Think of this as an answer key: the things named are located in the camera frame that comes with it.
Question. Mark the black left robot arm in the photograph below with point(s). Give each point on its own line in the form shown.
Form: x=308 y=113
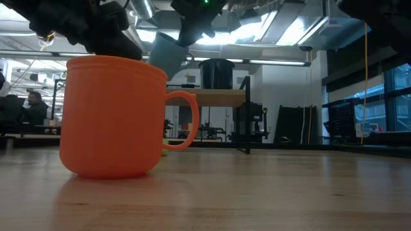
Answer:
x=48 y=19

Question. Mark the black leaning panel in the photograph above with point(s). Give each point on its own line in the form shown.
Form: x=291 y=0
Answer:
x=292 y=123

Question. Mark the long ceiling light bar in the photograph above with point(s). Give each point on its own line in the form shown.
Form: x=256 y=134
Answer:
x=250 y=61

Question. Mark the light blue mug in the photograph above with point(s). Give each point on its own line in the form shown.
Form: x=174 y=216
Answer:
x=167 y=54

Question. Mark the orange plastic mug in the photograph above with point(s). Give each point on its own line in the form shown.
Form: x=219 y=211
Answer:
x=112 y=118

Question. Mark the wooden shelf with black frame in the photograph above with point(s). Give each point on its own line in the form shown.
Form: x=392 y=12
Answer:
x=212 y=97

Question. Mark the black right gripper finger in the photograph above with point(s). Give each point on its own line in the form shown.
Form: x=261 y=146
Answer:
x=186 y=37

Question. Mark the yellow-green cup lying down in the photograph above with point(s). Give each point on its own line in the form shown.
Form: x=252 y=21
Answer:
x=164 y=149

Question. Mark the person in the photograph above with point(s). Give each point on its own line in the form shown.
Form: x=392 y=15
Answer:
x=36 y=110

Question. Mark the black perforated cart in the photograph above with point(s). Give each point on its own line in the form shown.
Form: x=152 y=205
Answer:
x=342 y=120

